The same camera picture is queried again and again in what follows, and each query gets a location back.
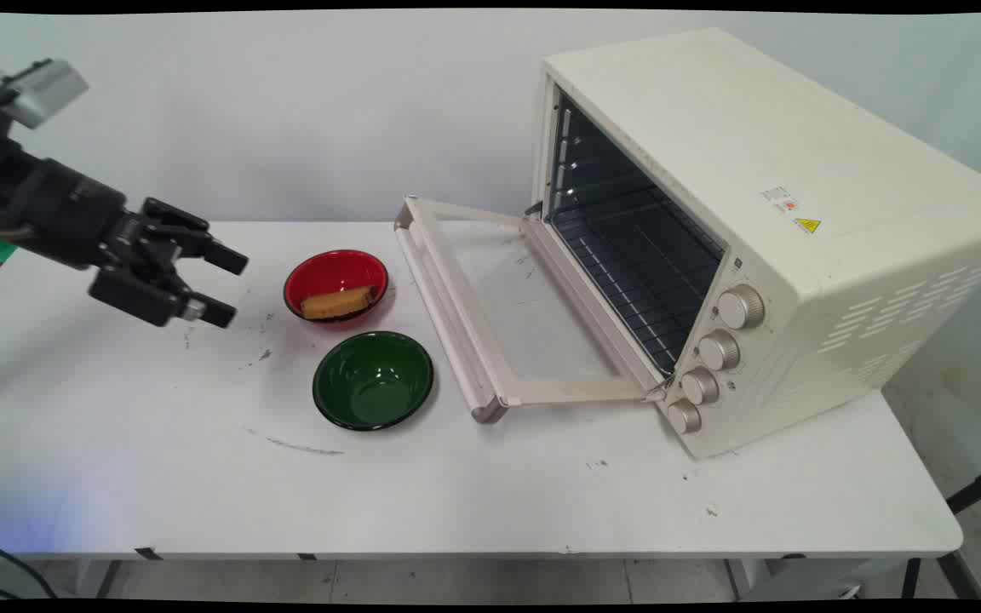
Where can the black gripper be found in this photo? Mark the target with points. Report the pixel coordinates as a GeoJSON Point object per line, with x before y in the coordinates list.
{"type": "Point", "coordinates": [56, 213]}

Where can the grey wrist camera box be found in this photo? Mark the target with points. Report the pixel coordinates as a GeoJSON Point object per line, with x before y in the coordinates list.
{"type": "Point", "coordinates": [35, 89]}

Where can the green bowl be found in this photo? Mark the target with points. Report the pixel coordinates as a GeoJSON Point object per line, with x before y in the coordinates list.
{"type": "Point", "coordinates": [373, 380]}

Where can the yellow bread piece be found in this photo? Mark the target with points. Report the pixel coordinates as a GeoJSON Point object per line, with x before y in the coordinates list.
{"type": "Point", "coordinates": [336, 303]}

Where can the glass oven door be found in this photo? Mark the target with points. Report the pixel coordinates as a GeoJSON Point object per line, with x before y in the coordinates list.
{"type": "Point", "coordinates": [490, 315]}

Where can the red bowl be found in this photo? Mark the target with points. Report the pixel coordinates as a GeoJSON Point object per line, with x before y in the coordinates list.
{"type": "Point", "coordinates": [335, 284]}

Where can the yellow warning sticker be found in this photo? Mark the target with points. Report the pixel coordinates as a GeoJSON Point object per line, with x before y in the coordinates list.
{"type": "Point", "coordinates": [807, 225]}

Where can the cream toaster oven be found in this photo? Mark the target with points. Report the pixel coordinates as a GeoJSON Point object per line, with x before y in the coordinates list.
{"type": "Point", "coordinates": [780, 213]}

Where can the black tripod leg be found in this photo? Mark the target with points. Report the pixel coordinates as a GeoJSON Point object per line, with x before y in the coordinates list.
{"type": "Point", "coordinates": [980, 487]}

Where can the silver oven knob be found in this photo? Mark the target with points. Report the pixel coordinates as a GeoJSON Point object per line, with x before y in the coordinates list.
{"type": "Point", "coordinates": [719, 350]}
{"type": "Point", "coordinates": [741, 306]}
{"type": "Point", "coordinates": [684, 416]}
{"type": "Point", "coordinates": [700, 386]}

